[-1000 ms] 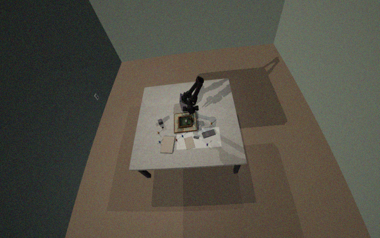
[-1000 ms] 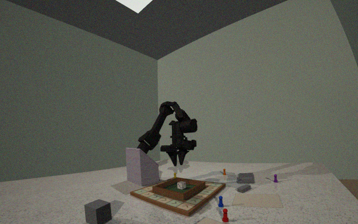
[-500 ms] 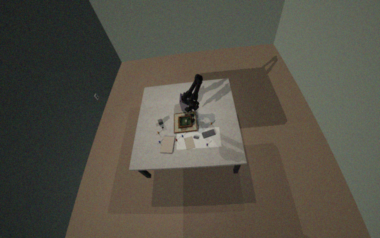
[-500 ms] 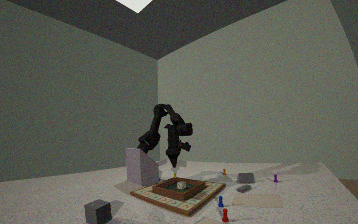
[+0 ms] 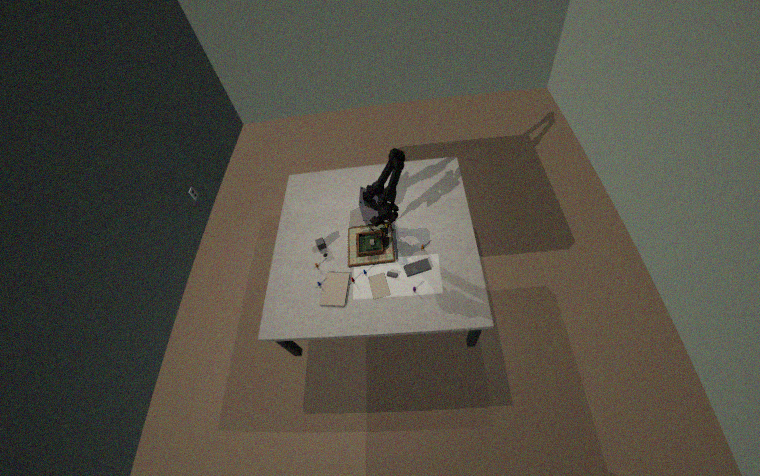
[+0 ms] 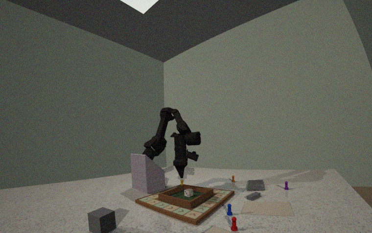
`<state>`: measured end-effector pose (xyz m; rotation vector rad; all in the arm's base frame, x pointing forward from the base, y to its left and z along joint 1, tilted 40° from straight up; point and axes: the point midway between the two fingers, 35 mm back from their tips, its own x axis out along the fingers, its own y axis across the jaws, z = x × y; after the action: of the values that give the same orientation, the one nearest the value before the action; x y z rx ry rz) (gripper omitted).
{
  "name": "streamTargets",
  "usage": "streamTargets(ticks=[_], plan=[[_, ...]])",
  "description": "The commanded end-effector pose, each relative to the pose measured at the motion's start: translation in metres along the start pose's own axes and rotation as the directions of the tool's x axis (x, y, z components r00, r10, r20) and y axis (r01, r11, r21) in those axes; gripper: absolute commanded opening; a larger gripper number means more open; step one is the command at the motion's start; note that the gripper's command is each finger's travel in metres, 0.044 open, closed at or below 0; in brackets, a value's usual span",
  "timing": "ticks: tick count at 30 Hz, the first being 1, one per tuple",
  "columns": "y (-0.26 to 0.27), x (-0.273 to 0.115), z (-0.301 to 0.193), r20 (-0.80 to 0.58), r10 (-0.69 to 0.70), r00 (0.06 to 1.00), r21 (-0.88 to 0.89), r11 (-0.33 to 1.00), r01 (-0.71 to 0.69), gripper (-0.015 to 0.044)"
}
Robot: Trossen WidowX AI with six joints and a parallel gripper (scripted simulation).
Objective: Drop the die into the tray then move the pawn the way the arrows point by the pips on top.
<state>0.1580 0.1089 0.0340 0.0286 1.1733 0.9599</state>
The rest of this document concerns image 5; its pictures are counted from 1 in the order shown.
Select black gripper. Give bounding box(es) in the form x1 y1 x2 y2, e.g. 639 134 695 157
370 204 399 227

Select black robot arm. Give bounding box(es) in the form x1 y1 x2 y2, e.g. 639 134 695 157
363 148 406 223

